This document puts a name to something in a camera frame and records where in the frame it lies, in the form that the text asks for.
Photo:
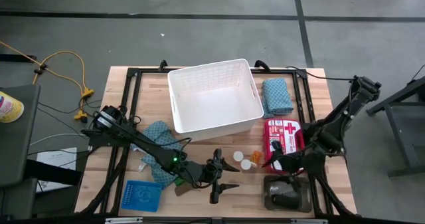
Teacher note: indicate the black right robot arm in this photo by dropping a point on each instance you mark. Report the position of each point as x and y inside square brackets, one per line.
[335, 126]

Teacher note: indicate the blue patterned gown white ties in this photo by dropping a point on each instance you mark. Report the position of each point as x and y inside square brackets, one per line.
[159, 134]

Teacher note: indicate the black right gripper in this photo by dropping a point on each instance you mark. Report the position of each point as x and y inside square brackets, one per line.
[299, 162]

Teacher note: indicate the black floor bar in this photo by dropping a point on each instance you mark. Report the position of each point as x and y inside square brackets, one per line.
[16, 58]

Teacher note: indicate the silver aluminium bar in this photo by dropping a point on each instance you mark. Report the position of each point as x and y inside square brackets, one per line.
[308, 221]
[123, 220]

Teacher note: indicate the dark grey side cart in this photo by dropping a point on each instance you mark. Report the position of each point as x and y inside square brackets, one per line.
[16, 134]

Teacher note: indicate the blue patterned cloth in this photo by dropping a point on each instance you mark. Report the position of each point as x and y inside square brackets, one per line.
[277, 97]

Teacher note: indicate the blue plastic tray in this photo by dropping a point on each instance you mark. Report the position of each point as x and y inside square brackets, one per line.
[142, 197]

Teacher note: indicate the white paper sheet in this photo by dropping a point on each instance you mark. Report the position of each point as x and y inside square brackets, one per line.
[56, 157]

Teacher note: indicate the red first aid kit case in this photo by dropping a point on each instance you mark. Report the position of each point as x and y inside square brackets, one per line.
[289, 132]

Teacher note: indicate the white perforated plastic basket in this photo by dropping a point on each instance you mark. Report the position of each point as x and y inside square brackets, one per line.
[216, 104]

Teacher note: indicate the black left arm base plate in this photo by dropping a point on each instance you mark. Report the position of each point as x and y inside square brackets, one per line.
[99, 141]

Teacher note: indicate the black metal side table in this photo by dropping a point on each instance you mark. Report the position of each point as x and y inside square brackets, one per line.
[396, 134]

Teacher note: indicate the black aluminium table frame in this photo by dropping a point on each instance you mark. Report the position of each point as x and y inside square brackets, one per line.
[149, 71]

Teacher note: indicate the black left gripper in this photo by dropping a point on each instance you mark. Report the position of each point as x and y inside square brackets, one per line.
[196, 174]

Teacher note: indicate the yellow white wipes canister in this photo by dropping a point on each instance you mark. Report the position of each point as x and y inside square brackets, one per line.
[10, 107]

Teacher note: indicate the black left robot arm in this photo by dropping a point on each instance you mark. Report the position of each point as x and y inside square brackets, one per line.
[149, 146]

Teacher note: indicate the dark grey plastic bin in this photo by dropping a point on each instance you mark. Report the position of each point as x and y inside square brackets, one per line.
[305, 204]

